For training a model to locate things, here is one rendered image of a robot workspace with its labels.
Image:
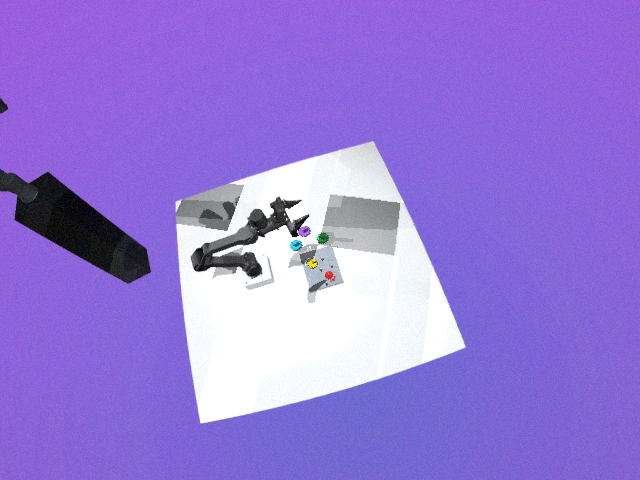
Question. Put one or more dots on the green gear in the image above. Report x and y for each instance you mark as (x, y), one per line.
(322, 238)

